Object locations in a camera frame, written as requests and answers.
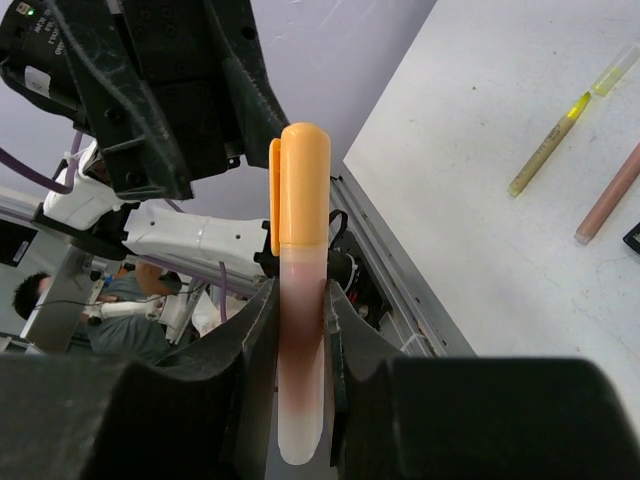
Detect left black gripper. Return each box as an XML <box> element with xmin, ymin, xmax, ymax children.
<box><xmin>1</xmin><ymin>1</ymin><xmax>289</xmax><ymax>200</ymax></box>

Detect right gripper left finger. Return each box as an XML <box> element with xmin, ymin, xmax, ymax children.
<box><xmin>1</xmin><ymin>282</ymin><xmax>279</xmax><ymax>479</ymax></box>

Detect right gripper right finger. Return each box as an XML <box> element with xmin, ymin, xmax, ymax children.
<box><xmin>324</xmin><ymin>282</ymin><xmax>639</xmax><ymax>479</ymax></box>

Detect pastel orange highlighter cap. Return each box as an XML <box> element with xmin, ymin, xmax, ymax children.
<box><xmin>269</xmin><ymin>123</ymin><xmax>331</xmax><ymax>256</ymax></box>

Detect thin yellow highlighter pen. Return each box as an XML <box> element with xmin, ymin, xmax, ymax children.
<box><xmin>507</xmin><ymin>91</ymin><xmax>592</xmax><ymax>198</ymax></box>

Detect black orange-capped highlighter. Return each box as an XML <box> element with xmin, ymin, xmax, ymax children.
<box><xmin>622</xmin><ymin>224</ymin><xmax>640</xmax><ymax>255</ymax></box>

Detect thin orange highlighter pen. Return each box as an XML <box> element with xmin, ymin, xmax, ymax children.
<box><xmin>574</xmin><ymin>146</ymin><xmax>639</xmax><ymax>245</ymax></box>

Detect clear yellow pen cap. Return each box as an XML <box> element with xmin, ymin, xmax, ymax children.
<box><xmin>591</xmin><ymin>45</ymin><xmax>639</xmax><ymax>96</ymax></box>

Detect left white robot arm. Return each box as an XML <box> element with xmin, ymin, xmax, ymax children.
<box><xmin>1</xmin><ymin>1</ymin><xmax>287</xmax><ymax>280</ymax></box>

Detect person in grey shirt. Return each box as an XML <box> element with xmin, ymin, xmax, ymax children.
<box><xmin>12</xmin><ymin>262</ymin><xmax>184</xmax><ymax>361</ymax></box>

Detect aluminium frame rails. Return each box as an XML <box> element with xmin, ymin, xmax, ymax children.
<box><xmin>330</xmin><ymin>169</ymin><xmax>475</xmax><ymax>357</ymax></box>

